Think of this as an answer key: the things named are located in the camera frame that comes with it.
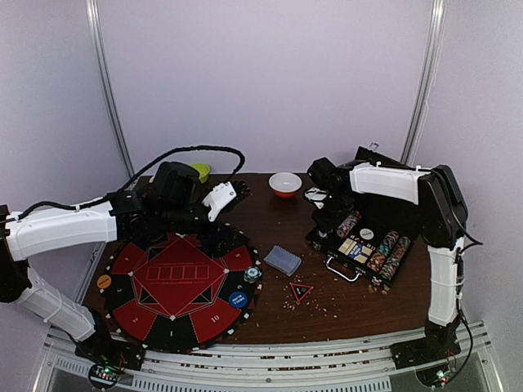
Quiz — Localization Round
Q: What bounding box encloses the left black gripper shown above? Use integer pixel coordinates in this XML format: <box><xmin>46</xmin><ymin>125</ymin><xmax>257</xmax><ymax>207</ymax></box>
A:
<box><xmin>158</xmin><ymin>191</ymin><xmax>250</xmax><ymax>257</ymax></box>

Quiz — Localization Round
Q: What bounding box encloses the blue playing card deck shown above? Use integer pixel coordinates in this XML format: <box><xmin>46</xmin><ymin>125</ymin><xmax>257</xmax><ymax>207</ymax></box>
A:
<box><xmin>264</xmin><ymin>245</ymin><xmax>302</xmax><ymax>276</ymax></box>

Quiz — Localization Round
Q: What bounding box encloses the orange big blind button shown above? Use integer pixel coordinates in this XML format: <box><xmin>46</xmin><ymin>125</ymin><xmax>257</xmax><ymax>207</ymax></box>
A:
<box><xmin>96</xmin><ymin>274</ymin><xmax>112</xmax><ymax>290</ymax></box>

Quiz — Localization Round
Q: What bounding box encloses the teal poker chip stack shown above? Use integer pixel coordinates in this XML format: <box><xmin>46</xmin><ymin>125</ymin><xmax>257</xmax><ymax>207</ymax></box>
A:
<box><xmin>244</xmin><ymin>266</ymin><xmax>262</xmax><ymax>283</ymax></box>

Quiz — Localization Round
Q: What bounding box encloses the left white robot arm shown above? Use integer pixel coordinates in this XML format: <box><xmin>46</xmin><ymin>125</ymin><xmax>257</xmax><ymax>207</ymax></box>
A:
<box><xmin>1</xmin><ymin>162</ymin><xmax>250</xmax><ymax>363</ymax></box>

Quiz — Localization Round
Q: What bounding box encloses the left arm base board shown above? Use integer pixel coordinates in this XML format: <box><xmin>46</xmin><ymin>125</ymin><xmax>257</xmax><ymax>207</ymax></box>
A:
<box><xmin>74</xmin><ymin>341</ymin><xmax>145</xmax><ymax>390</ymax></box>

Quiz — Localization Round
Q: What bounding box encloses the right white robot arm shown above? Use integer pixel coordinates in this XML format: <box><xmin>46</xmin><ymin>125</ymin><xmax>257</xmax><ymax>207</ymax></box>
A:
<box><xmin>304</xmin><ymin>149</ymin><xmax>468</xmax><ymax>328</ymax></box>

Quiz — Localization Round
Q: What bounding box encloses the right arm base board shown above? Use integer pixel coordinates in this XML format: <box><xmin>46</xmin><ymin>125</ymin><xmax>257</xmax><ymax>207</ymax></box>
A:
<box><xmin>391</xmin><ymin>338</ymin><xmax>461</xmax><ymax>388</ymax></box>

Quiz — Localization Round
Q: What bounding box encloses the orange white bowl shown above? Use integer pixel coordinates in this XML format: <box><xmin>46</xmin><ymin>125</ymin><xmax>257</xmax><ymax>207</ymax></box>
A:
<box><xmin>268</xmin><ymin>172</ymin><xmax>302</xmax><ymax>198</ymax></box>

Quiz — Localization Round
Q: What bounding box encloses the green bowl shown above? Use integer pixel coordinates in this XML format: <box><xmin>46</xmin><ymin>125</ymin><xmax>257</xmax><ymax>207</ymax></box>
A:
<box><xmin>190</xmin><ymin>163</ymin><xmax>211</xmax><ymax>184</ymax></box>

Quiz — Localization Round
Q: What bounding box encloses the white round button in case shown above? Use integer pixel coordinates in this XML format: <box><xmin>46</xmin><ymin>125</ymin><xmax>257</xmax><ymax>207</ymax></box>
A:
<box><xmin>360</xmin><ymin>228</ymin><xmax>374</xmax><ymax>241</ymax></box>

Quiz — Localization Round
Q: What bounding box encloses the black poker chip case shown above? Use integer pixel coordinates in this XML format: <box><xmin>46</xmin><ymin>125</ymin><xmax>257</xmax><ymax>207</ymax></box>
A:
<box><xmin>304</xmin><ymin>145</ymin><xmax>444</xmax><ymax>295</ymax></box>

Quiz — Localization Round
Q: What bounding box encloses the boxed card deck in case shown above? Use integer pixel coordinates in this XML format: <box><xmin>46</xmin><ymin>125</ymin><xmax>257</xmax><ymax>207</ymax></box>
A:
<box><xmin>338</xmin><ymin>238</ymin><xmax>373</xmax><ymax>264</ymax></box>

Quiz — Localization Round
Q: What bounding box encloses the round red black poker mat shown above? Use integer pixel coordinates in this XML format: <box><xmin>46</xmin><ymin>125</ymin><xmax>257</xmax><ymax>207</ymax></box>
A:
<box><xmin>97</xmin><ymin>226</ymin><xmax>263</xmax><ymax>354</ymax></box>

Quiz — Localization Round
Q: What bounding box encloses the poker chip row two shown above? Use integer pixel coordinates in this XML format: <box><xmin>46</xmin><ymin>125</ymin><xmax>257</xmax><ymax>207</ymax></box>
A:
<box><xmin>379</xmin><ymin>236</ymin><xmax>411</xmax><ymax>281</ymax></box>

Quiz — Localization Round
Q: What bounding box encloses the blue small blind button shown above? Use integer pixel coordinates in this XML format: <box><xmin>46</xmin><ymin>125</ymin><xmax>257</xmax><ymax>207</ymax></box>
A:
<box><xmin>228</xmin><ymin>291</ymin><xmax>248</xmax><ymax>309</ymax></box>

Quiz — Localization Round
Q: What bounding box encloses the red black triangle token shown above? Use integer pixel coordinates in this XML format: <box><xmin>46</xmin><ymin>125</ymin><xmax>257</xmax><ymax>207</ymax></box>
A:
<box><xmin>289</xmin><ymin>283</ymin><xmax>314</xmax><ymax>304</ymax></box>

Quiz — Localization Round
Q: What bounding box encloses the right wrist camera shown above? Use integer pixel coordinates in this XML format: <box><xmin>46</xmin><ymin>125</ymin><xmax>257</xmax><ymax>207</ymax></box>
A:
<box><xmin>303</xmin><ymin>187</ymin><xmax>328</xmax><ymax>209</ymax></box>

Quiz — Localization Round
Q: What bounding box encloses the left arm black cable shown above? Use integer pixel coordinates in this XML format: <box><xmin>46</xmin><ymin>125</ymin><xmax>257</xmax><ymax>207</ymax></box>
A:
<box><xmin>16</xmin><ymin>145</ymin><xmax>246</xmax><ymax>217</ymax></box>

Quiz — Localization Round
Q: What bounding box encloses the chrome case handle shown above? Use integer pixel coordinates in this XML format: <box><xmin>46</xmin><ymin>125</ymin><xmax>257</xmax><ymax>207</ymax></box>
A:
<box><xmin>324</xmin><ymin>255</ymin><xmax>362</xmax><ymax>283</ymax></box>

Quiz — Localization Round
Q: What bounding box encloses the right aluminium post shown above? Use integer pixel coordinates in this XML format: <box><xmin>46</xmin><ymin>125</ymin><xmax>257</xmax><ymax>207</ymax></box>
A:
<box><xmin>400</xmin><ymin>0</ymin><xmax>447</xmax><ymax>166</ymax></box>

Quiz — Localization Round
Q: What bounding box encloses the aluminium post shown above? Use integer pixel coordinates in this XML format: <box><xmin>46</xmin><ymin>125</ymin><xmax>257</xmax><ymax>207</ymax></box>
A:
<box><xmin>400</xmin><ymin>0</ymin><xmax>447</xmax><ymax>166</ymax></box>
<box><xmin>85</xmin><ymin>0</ymin><xmax>135</xmax><ymax>178</ymax></box>

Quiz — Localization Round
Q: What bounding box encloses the aluminium front rail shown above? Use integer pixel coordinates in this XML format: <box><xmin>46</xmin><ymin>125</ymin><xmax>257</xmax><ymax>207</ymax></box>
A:
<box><xmin>40</xmin><ymin>322</ymin><xmax>491</xmax><ymax>392</ymax></box>

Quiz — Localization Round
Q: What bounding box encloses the left aluminium post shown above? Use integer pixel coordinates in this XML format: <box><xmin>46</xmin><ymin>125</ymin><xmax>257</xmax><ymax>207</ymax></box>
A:
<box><xmin>85</xmin><ymin>0</ymin><xmax>135</xmax><ymax>178</ymax></box>

